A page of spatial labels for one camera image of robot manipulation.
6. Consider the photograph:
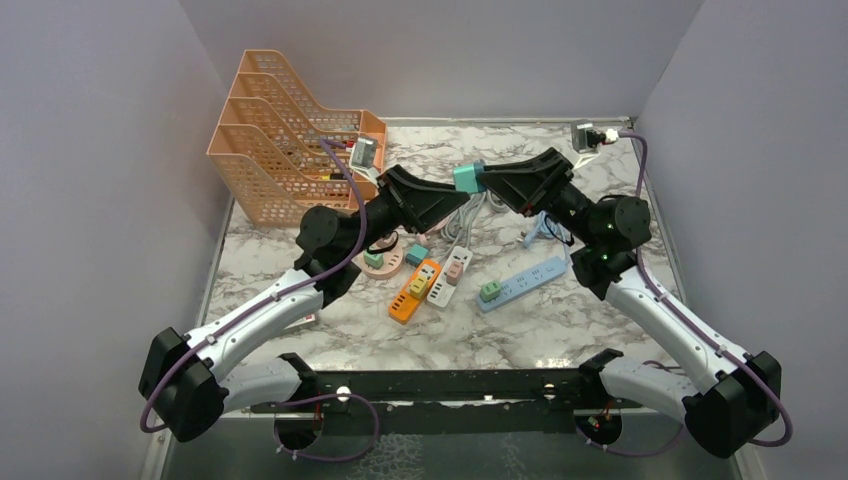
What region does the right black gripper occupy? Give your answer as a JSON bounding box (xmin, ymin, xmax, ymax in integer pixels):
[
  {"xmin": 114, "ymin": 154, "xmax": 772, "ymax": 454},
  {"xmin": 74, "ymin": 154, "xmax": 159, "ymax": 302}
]
[{"xmin": 477, "ymin": 147, "xmax": 600, "ymax": 246}]

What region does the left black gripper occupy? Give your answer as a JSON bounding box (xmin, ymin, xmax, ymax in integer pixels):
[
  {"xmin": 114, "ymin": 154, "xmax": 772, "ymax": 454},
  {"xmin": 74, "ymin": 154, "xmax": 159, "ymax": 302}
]
[{"xmin": 342, "ymin": 164, "xmax": 470, "ymax": 260}]

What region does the green plug adapter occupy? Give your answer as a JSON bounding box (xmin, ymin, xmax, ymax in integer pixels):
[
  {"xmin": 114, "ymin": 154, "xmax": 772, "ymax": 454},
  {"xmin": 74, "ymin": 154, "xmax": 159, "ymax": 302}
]
[
  {"xmin": 479, "ymin": 280, "xmax": 502, "ymax": 303},
  {"xmin": 363, "ymin": 251, "xmax": 385, "ymax": 269}
]

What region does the yellow cube plug adapter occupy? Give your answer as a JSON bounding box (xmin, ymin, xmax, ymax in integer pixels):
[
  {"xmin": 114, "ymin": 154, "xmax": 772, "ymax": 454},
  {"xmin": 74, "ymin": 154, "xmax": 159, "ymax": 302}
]
[{"xmin": 407, "ymin": 274, "xmax": 432, "ymax": 300}]

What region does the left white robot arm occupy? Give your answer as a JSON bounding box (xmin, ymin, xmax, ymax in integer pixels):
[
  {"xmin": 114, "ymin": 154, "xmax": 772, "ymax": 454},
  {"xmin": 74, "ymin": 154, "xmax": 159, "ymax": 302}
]
[{"xmin": 138, "ymin": 166, "xmax": 470, "ymax": 441}]

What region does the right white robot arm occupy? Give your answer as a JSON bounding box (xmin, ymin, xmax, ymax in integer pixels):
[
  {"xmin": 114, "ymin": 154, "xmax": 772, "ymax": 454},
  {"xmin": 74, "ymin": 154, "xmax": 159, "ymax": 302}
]
[{"xmin": 475, "ymin": 148, "xmax": 785, "ymax": 458}]

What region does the teal cube plug adapter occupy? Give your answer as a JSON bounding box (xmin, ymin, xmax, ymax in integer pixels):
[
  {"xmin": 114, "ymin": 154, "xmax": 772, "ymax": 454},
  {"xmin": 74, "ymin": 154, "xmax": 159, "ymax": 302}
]
[{"xmin": 404, "ymin": 243, "xmax": 430, "ymax": 267}]

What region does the round pink power strip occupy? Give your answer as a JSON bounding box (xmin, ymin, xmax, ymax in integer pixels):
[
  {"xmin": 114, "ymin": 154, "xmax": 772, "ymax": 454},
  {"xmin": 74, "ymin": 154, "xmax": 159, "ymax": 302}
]
[{"xmin": 354, "ymin": 231, "xmax": 404, "ymax": 280}]

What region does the white power strip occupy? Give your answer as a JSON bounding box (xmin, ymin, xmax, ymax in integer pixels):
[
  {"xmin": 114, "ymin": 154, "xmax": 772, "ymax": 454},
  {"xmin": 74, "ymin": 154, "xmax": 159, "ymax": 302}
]
[{"xmin": 426, "ymin": 246, "xmax": 473, "ymax": 310}]

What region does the blue power strip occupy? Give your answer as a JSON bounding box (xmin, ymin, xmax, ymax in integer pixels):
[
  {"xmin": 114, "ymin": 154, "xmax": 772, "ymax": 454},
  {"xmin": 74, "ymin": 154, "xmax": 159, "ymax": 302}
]
[{"xmin": 475, "ymin": 257, "xmax": 568, "ymax": 313}]

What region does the orange power strip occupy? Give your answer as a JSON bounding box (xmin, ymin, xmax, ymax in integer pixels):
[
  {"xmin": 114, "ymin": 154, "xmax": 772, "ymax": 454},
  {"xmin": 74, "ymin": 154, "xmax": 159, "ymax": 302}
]
[{"xmin": 388, "ymin": 259, "xmax": 442, "ymax": 325}]

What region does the orange mesh file organizer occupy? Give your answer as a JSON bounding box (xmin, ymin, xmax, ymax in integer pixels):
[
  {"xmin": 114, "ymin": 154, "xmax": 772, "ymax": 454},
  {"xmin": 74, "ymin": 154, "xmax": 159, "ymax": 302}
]
[{"xmin": 207, "ymin": 50, "xmax": 388, "ymax": 227}]

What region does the white red labelled box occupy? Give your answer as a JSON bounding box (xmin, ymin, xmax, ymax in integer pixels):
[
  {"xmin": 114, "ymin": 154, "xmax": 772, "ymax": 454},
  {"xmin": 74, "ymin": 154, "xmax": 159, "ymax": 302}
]
[{"xmin": 286, "ymin": 314, "xmax": 319, "ymax": 331}]

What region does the grey coiled cable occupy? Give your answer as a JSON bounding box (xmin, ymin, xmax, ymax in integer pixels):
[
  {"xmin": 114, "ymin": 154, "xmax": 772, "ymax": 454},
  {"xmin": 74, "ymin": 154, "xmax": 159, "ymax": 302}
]
[{"xmin": 439, "ymin": 192, "xmax": 509, "ymax": 246}]

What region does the blue coiled cable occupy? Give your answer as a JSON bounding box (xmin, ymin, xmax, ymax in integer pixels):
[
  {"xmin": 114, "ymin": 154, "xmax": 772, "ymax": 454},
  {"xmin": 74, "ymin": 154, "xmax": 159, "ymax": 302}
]
[{"xmin": 521, "ymin": 211, "xmax": 572, "ymax": 256}]

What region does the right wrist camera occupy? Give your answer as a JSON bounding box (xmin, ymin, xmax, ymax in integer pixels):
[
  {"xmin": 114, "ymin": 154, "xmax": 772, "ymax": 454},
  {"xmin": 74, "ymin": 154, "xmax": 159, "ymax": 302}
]
[{"xmin": 570, "ymin": 119, "xmax": 620, "ymax": 154}]

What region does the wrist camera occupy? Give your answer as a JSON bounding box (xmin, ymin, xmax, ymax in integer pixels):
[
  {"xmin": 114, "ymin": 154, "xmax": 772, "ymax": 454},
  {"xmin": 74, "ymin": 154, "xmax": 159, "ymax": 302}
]
[
  {"xmin": 570, "ymin": 119, "xmax": 620, "ymax": 154},
  {"xmin": 349, "ymin": 135, "xmax": 379, "ymax": 177}
]

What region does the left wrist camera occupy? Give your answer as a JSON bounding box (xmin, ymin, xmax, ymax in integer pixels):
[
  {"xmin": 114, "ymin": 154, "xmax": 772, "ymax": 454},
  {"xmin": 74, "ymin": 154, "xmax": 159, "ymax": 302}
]
[{"xmin": 349, "ymin": 135, "xmax": 379, "ymax": 177}]

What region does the black mounting rail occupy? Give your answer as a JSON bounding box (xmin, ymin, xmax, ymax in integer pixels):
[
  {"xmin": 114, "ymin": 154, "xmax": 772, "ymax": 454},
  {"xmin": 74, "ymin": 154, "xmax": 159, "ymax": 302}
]
[{"xmin": 250, "ymin": 354, "xmax": 637, "ymax": 436}]

